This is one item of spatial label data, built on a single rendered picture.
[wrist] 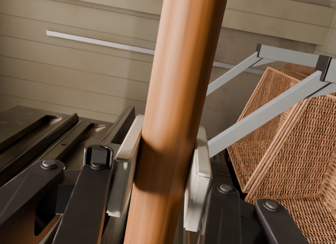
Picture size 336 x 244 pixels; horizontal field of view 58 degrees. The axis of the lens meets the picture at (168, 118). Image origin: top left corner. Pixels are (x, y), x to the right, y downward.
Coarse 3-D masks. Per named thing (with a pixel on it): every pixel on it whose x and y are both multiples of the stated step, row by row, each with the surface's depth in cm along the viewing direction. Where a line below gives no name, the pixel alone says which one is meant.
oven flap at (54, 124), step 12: (48, 120) 175; (60, 120) 169; (72, 120) 166; (36, 132) 152; (48, 132) 140; (60, 132) 149; (12, 144) 138; (24, 144) 135; (36, 144) 126; (48, 144) 136; (0, 156) 124; (12, 156) 121; (24, 156) 116; (0, 168) 103; (12, 168) 108; (0, 180) 101
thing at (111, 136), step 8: (128, 112) 157; (120, 120) 143; (128, 120) 152; (120, 128) 133; (128, 128) 152; (112, 136) 121; (120, 136) 133; (120, 144) 133; (56, 224) 67; (48, 232) 64; (48, 240) 62
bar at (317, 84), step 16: (256, 48) 100; (272, 48) 97; (240, 64) 100; (256, 64) 100; (304, 64) 98; (320, 64) 53; (224, 80) 101; (304, 80) 54; (320, 80) 52; (288, 96) 54; (304, 96) 53; (256, 112) 55; (272, 112) 55; (240, 128) 56; (256, 128) 56; (208, 144) 57; (224, 144) 57; (176, 240) 34
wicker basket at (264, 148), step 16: (272, 80) 161; (256, 96) 164; (272, 96) 164; (288, 112) 157; (304, 112) 111; (272, 128) 169; (320, 128) 112; (240, 144) 168; (256, 144) 166; (272, 144) 114; (320, 144) 114; (240, 160) 149; (240, 176) 132; (256, 176) 118
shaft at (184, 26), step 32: (192, 0) 13; (224, 0) 14; (160, 32) 14; (192, 32) 14; (160, 64) 14; (192, 64) 14; (160, 96) 15; (192, 96) 15; (160, 128) 15; (192, 128) 15; (160, 160) 15; (160, 192) 16; (128, 224) 18; (160, 224) 17
